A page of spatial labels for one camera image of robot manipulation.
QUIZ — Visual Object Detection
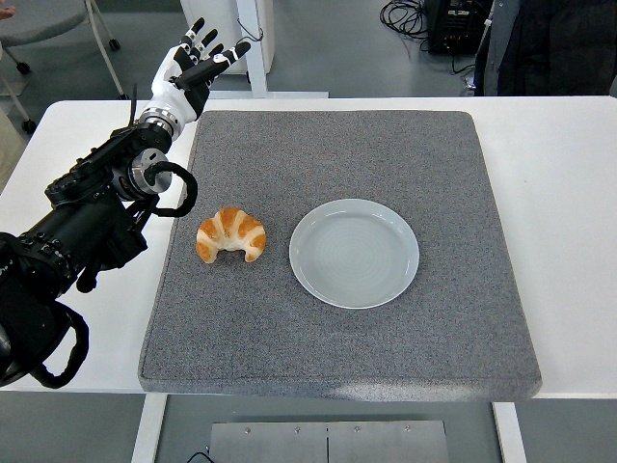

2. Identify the black equipment box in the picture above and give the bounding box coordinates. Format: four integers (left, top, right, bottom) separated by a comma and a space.
422, 0, 494, 56

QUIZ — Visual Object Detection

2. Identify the black floor cable bundle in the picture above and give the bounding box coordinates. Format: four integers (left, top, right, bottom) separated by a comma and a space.
379, 0, 431, 53

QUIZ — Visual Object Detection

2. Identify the grey metal plate with screws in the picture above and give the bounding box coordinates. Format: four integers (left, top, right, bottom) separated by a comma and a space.
209, 420, 450, 463

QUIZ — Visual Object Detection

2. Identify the person in dark clothing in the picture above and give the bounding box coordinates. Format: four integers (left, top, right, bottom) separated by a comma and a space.
473, 0, 617, 97

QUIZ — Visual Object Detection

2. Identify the grey felt mat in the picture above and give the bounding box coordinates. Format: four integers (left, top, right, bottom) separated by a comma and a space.
138, 110, 544, 403

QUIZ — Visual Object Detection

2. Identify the white table leg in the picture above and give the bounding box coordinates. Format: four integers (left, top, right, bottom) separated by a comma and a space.
492, 401, 527, 463
130, 394, 169, 463

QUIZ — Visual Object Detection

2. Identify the person in beige clothing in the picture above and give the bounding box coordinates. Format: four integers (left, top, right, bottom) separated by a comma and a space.
0, 8, 25, 194

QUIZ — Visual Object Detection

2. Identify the grey office chair on castors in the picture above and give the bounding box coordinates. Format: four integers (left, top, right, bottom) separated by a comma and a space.
0, 0, 132, 134

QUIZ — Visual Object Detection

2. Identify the golden croissant bread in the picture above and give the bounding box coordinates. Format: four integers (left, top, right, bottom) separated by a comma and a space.
195, 206, 268, 264

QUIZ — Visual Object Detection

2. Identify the thin black hanging cable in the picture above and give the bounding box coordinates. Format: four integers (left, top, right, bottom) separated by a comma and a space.
235, 16, 265, 49

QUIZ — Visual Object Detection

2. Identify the white cabinet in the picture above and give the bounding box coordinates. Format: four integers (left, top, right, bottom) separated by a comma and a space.
180, 0, 276, 76

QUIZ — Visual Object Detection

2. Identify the white post with flat base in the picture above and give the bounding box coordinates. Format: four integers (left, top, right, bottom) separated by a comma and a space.
193, 0, 330, 100

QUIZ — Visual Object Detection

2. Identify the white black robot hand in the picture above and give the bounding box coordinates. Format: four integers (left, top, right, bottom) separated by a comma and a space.
143, 17, 253, 128

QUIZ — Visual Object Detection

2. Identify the pale grey round plate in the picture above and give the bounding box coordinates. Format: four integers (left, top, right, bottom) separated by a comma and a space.
288, 198, 420, 311

